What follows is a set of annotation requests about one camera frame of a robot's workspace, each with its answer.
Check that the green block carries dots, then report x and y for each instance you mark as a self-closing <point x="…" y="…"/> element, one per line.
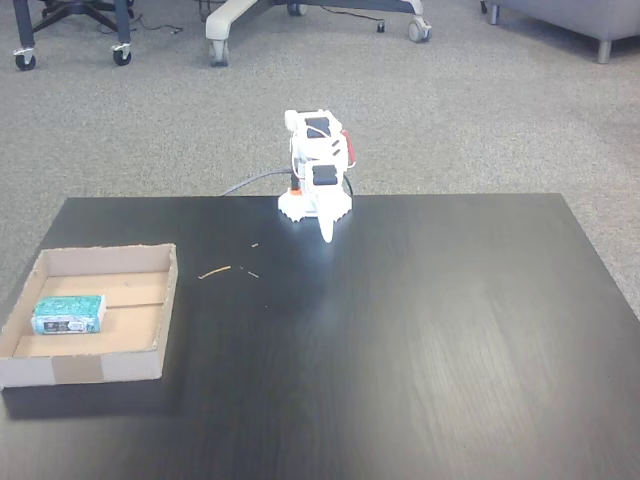
<point x="67" y="312"/>

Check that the white rolling base with casters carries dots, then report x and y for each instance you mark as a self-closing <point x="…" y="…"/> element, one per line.
<point x="225" y="17"/>

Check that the shallow cardboard box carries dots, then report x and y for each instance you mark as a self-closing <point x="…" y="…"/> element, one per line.
<point x="135" y="325"/>

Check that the grey sofa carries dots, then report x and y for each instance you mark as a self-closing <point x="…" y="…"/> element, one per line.
<point x="575" y="12"/>

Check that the black office chair base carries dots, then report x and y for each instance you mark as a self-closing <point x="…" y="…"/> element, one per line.
<point x="75" y="7"/>

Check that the black rolling cart frame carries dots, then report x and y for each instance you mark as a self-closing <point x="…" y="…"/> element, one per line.
<point x="122" y="30"/>

